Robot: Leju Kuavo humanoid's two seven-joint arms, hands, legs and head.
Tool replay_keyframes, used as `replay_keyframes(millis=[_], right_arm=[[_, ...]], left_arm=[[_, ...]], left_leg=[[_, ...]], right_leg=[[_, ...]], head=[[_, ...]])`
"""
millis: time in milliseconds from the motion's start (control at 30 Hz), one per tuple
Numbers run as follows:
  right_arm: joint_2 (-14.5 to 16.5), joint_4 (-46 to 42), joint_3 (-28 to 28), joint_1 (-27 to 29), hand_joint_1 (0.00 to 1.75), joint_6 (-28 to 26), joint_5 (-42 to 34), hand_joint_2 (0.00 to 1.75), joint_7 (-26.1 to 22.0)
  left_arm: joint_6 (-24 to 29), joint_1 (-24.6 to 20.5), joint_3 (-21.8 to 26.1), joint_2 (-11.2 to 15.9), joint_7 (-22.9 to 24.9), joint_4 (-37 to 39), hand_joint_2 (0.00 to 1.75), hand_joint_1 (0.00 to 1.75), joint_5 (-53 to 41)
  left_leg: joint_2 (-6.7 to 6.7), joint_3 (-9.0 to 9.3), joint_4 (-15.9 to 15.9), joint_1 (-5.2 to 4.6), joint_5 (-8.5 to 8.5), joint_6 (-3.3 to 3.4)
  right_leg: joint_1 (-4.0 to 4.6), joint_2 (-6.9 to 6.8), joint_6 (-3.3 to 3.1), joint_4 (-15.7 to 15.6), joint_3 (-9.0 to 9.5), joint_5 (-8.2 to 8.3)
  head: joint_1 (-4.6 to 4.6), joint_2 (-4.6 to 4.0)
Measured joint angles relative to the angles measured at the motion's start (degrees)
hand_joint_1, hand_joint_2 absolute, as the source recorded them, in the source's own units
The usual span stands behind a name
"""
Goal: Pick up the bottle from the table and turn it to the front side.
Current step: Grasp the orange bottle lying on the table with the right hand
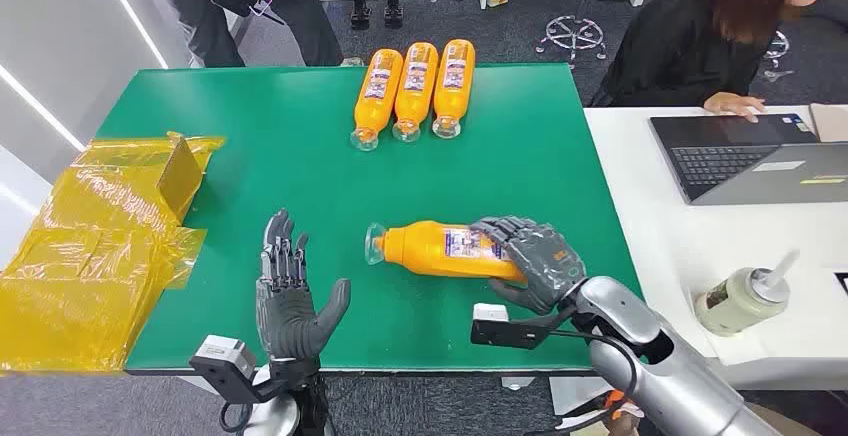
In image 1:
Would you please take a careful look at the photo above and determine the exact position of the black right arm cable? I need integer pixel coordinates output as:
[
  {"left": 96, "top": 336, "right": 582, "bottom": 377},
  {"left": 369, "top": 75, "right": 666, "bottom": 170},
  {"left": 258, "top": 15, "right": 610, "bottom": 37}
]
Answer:
[{"left": 548, "top": 328, "right": 641, "bottom": 414}]

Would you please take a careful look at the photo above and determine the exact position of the yellow plastic bag stack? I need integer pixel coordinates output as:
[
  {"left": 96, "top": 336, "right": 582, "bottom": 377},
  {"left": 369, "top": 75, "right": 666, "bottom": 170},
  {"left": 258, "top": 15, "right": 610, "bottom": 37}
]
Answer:
[{"left": 0, "top": 131, "right": 227, "bottom": 375}]

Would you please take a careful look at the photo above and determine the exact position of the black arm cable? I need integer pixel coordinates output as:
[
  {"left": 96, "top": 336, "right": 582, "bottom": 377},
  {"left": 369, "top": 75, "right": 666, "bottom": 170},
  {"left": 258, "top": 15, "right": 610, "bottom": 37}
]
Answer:
[
  {"left": 218, "top": 401, "right": 254, "bottom": 435},
  {"left": 548, "top": 328, "right": 641, "bottom": 414}
]

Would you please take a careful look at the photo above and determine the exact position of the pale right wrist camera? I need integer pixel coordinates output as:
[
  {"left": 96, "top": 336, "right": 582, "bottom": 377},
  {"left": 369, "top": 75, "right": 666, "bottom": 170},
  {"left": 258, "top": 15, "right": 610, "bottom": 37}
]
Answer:
[{"left": 470, "top": 303, "right": 579, "bottom": 351}]

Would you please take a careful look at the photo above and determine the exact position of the standing person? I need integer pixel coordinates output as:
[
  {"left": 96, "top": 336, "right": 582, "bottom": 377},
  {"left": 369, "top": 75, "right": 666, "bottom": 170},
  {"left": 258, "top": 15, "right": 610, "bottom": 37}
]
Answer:
[{"left": 132, "top": 0, "right": 346, "bottom": 69}]

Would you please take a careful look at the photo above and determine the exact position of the seated person's hand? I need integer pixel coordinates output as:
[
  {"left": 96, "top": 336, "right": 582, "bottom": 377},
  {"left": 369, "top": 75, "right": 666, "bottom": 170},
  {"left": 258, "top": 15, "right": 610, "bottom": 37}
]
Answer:
[{"left": 703, "top": 91, "right": 767, "bottom": 124}]

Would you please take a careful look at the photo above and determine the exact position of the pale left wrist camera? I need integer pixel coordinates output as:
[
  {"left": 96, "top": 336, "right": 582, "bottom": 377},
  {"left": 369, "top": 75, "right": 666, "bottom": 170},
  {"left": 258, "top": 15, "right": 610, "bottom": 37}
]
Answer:
[{"left": 188, "top": 334, "right": 293, "bottom": 407}]

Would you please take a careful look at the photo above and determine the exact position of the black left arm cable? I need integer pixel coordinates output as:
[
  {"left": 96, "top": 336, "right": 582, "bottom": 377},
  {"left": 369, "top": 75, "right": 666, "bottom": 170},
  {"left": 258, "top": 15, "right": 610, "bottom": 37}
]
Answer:
[{"left": 218, "top": 401, "right": 254, "bottom": 435}]

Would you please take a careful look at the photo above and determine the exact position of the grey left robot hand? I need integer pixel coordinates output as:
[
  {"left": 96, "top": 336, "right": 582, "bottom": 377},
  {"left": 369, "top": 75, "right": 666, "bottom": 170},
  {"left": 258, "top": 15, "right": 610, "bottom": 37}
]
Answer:
[{"left": 255, "top": 208, "right": 352, "bottom": 362}]

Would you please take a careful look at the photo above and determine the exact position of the orange bottle clear cap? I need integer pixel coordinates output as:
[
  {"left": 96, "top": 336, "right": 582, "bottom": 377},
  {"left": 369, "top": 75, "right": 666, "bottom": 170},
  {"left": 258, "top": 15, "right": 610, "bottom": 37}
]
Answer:
[
  {"left": 431, "top": 38, "right": 477, "bottom": 140},
  {"left": 349, "top": 48, "right": 405, "bottom": 153},
  {"left": 392, "top": 42, "right": 441, "bottom": 143},
  {"left": 364, "top": 219, "right": 529, "bottom": 283}
]

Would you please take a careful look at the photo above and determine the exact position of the seated person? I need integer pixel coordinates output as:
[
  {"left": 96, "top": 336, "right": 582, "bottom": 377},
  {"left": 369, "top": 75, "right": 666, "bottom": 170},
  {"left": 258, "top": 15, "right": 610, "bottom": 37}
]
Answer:
[{"left": 589, "top": 0, "right": 848, "bottom": 123}]

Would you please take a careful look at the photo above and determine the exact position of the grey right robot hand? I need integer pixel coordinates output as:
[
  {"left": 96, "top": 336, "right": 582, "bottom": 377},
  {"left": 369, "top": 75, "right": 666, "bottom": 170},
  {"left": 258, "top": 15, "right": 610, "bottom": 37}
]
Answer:
[{"left": 470, "top": 216, "right": 588, "bottom": 316}]

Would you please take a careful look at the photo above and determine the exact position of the pale jar with straw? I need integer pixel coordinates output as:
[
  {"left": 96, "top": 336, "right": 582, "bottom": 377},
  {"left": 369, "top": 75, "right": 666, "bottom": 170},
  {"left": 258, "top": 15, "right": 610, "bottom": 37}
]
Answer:
[{"left": 693, "top": 249, "right": 802, "bottom": 338}]

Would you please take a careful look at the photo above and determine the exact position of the dark laptop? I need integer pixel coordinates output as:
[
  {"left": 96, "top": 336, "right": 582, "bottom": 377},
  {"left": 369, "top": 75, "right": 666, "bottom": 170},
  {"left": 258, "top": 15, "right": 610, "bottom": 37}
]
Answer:
[{"left": 649, "top": 112, "right": 848, "bottom": 207}]

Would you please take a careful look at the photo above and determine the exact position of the yellow wrapped box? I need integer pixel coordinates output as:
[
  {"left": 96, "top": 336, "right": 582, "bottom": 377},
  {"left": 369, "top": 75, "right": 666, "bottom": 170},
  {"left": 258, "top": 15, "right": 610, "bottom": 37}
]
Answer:
[{"left": 156, "top": 134, "right": 204, "bottom": 224}]

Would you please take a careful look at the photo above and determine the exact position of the black stool chrome base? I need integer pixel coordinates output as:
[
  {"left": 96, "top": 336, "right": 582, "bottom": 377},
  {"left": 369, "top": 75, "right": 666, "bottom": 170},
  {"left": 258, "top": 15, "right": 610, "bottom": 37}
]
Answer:
[{"left": 535, "top": 0, "right": 639, "bottom": 63}]

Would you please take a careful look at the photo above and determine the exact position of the chrome chair base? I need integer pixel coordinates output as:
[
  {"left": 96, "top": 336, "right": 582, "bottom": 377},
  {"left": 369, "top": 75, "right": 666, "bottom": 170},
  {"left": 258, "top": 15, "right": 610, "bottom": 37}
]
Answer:
[{"left": 760, "top": 30, "right": 796, "bottom": 83}]

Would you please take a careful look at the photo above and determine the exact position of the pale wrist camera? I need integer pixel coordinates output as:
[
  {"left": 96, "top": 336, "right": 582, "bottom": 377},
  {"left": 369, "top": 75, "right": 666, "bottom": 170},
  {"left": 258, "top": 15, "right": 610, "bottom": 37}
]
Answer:
[
  {"left": 188, "top": 334, "right": 293, "bottom": 407},
  {"left": 470, "top": 303, "right": 579, "bottom": 351}
]

